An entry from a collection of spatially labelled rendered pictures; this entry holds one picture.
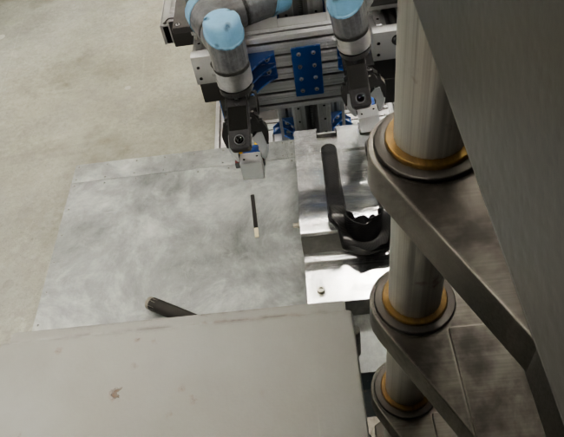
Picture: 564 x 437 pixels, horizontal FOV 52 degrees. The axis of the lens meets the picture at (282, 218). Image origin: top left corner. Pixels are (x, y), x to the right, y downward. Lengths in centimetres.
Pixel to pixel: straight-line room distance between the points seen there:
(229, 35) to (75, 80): 253
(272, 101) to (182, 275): 74
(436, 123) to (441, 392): 31
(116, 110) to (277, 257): 207
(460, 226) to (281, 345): 17
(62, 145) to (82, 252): 172
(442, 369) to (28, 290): 215
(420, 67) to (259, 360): 25
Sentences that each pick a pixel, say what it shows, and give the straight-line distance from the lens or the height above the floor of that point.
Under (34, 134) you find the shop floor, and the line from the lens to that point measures 335.
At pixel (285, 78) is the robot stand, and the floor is 80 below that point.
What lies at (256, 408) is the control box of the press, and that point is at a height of 147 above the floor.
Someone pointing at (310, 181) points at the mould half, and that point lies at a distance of 138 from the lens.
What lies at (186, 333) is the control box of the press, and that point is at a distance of 49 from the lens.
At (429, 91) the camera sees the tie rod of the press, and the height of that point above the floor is 161.
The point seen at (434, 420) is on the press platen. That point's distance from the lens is 91.
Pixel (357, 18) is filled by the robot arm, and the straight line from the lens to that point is 124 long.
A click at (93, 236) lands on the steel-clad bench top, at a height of 80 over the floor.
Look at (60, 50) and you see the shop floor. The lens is 394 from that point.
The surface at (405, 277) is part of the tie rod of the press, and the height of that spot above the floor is 137.
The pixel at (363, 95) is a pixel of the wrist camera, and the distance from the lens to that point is 131.
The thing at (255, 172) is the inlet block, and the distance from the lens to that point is 137.
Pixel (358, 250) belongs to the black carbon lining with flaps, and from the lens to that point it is 123.
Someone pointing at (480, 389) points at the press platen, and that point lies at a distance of 66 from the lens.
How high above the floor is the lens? 188
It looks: 50 degrees down
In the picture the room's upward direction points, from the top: 11 degrees counter-clockwise
